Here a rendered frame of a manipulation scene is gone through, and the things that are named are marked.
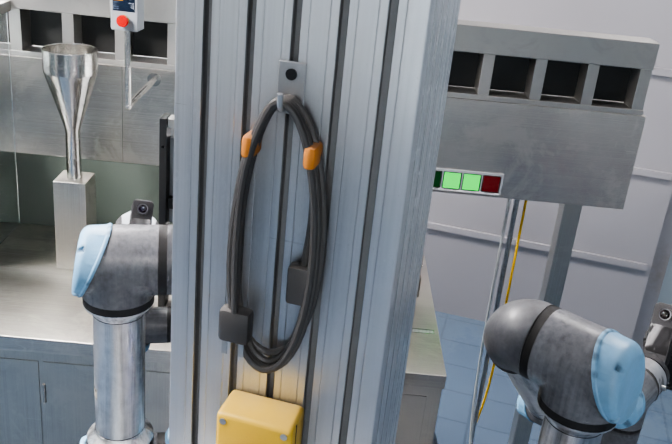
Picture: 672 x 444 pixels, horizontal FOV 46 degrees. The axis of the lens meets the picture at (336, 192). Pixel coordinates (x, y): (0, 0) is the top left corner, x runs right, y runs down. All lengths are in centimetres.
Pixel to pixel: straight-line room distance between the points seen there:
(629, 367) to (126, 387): 80
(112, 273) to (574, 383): 70
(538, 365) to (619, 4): 259
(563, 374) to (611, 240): 275
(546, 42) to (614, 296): 190
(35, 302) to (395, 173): 160
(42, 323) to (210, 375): 124
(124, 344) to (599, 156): 161
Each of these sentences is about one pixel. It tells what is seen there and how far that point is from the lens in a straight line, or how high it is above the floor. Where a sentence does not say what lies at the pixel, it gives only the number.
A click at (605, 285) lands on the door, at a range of 398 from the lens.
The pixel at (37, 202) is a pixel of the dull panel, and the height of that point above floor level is 98.
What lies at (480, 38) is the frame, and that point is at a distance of 233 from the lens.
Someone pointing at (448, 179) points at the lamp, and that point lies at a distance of 243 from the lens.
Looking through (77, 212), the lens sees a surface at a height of 108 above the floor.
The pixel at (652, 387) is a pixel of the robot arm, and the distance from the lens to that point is 153.
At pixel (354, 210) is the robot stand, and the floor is 171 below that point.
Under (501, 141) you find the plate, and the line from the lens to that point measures 242.
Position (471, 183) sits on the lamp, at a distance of 244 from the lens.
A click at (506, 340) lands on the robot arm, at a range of 119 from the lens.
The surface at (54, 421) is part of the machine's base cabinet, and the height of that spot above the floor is 63.
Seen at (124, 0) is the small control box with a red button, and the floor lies 168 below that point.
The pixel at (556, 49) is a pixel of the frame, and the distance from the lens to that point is 238.
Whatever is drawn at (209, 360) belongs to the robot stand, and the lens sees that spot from 94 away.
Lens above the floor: 202
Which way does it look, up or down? 22 degrees down
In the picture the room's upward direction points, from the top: 6 degrees clockwise
